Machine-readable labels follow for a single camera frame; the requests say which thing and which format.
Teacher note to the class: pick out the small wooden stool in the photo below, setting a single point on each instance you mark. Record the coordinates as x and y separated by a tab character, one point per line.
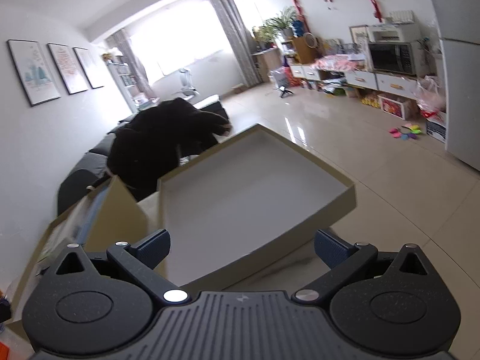
238	90

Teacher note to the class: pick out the colourful paper discs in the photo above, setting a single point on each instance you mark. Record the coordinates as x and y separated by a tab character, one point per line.
405	132

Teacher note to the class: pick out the translucent plastic bag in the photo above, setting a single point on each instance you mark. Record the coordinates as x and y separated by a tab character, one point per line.
431	95

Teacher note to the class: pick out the framed cartoon picture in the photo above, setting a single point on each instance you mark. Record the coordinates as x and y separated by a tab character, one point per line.
359	41

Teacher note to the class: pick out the framed blue wall picture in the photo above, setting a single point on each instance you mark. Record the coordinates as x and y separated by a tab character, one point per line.
35	73

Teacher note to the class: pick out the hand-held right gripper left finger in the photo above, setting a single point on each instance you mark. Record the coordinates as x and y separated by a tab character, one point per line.
152	249

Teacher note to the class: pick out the white marble desktop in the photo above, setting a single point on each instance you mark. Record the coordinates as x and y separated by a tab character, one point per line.
150	210

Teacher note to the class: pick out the tan cardboard box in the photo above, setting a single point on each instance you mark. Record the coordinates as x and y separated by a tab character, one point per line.
116	217

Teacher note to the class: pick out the red printed gift box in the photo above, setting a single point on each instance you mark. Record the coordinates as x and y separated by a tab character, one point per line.
393	107

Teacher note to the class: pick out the tan cardboard box lid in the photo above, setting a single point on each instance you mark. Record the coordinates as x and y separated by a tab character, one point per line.
243	187

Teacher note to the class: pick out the pink patterned cloth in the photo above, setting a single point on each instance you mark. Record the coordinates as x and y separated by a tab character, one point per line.
337	62

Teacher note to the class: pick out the wooden side desk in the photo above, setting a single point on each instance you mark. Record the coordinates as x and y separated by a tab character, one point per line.
266	63

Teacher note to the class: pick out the grey curtain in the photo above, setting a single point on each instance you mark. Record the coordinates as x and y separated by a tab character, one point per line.
236	37
131	63

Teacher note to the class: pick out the potted green plant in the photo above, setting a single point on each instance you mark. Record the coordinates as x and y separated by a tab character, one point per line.
279	22

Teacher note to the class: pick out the white bookshelf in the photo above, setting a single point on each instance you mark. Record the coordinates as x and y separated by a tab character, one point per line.
122	84

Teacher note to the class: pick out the framed pale wall picture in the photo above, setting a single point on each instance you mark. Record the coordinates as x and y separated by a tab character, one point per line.
88	67

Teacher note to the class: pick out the yellow toys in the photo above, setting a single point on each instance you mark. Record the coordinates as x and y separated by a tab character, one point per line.
369	101

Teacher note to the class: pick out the white red carton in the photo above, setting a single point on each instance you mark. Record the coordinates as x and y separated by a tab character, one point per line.
436	127

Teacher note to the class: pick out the white office chair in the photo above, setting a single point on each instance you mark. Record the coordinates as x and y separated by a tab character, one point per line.
186	82

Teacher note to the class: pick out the white printer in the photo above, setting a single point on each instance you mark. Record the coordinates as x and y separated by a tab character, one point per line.
393	32

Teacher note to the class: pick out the framed pink wall picture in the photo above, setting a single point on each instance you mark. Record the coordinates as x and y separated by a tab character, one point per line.
68	68

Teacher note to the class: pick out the wooden open cabinet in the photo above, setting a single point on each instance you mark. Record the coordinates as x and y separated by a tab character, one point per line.
303	52

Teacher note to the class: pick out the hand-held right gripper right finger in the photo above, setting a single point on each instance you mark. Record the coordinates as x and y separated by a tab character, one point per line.
332	249

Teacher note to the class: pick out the white refrigerator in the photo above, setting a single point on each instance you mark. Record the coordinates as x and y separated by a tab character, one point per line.
457	63

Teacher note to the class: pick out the white low drawer cabinet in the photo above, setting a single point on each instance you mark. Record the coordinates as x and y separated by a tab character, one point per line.
360	78

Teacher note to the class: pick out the silver microwave oven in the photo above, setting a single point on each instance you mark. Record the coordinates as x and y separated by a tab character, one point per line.
393	58

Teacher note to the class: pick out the blue figurine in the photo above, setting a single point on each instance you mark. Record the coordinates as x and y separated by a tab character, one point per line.
299	28

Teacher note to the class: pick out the small black tripod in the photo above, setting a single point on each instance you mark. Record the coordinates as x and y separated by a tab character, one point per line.
285	92

